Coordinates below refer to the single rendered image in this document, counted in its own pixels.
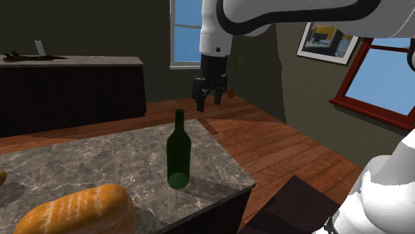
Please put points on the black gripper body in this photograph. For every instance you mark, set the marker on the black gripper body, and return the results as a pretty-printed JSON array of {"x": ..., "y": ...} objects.
[{"x": 213, "y": 68}]

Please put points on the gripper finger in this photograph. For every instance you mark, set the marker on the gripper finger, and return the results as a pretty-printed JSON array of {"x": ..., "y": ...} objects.
[
  {"x": 219, "y": 95},
  {"x": 200, "y": 97}
]

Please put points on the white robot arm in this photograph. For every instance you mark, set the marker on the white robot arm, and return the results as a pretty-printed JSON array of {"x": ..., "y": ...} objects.
[{"x": 291, "y": 8}]

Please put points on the potted green plant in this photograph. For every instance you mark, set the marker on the potted green plant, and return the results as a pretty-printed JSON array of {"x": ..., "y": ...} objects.
[{"x": 231, "y": 92}]

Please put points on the white framed window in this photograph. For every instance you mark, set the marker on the white framed window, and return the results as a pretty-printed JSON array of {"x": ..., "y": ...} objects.
[{"x": 186, "y": 42}]

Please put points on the dark green glass bottle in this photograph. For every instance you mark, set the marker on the dark green glass bottle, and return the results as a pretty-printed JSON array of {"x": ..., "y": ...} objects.
[{"x": 178, "y": 152}]

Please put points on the dark counter with grey top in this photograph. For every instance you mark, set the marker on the dark counter with grey top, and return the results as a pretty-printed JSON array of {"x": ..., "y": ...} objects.
[{"x": 71, "y": 94}]

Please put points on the dark robot stand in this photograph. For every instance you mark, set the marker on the dark robot stand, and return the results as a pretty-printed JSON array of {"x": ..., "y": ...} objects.
[{"x": 291, "y": 210}]

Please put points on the red framed window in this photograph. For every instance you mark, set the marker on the red framed window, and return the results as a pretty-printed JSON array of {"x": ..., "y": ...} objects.
[{"x": 382, "y": 81}]

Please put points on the large orange bread loaf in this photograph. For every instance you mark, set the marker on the large orange bread loaf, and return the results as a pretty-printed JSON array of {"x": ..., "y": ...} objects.
[{"x": 81, "y": 210}]

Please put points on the small orange bread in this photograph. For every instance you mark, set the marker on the small orange bread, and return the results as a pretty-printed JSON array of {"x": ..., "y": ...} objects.
[{"x": 2, "y": 177}]

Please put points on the white framed wall picture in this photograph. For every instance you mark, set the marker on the white framed wall picture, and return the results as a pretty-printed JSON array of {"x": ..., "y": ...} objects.
[{"x": 327, "y": 42}]

